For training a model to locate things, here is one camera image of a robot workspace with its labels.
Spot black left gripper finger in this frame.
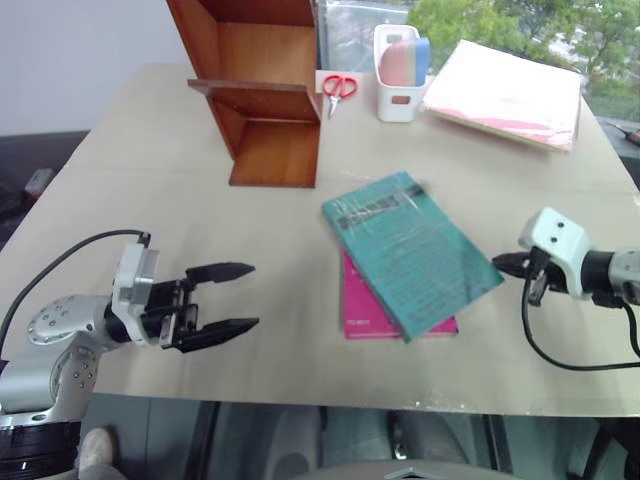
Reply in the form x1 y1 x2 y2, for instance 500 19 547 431
176 317 261 354
185 261 257 292

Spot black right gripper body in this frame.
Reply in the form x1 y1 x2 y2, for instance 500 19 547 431
521 246 567 307

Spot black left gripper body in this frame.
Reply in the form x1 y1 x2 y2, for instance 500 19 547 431
141 278 202 350

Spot teal book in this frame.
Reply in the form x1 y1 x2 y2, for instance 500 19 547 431
320 170 506 345

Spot magenta book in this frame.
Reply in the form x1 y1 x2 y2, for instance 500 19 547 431
340 248 460 341

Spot wooden bookshelf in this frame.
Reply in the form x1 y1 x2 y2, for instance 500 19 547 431
165 0 322 190

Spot white shoe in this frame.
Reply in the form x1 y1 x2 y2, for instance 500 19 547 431
78 426 122 480

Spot pink paper folder stack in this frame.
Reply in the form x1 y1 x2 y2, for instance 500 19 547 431
421 39 585 155

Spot orange black tool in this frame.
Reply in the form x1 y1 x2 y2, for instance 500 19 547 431
613 123 640 147

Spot grey orange tool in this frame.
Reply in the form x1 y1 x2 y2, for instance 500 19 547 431
25 168 55 195

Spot white plastic desk organizer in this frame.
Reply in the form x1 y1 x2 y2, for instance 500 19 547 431
373 23 431 124

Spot multicoloured sticky note pad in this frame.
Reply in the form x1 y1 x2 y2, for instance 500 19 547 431
381 36 432 87

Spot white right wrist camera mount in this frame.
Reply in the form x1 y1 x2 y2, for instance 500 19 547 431
517 206 594 302

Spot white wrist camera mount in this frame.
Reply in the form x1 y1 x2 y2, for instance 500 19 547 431
517 206 594 302
109 242 162 348

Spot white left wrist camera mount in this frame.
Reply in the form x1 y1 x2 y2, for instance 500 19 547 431
109 242 162 348

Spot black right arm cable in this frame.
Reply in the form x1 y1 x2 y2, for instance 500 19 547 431
521 259 640 372

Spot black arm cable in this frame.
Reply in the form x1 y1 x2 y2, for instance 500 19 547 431
0 229 152 362
521 259 640 372

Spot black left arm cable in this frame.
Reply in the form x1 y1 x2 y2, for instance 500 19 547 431
0 229 152 362

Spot red handled scissors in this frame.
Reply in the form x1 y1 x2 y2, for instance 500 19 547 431
321 73 360 121

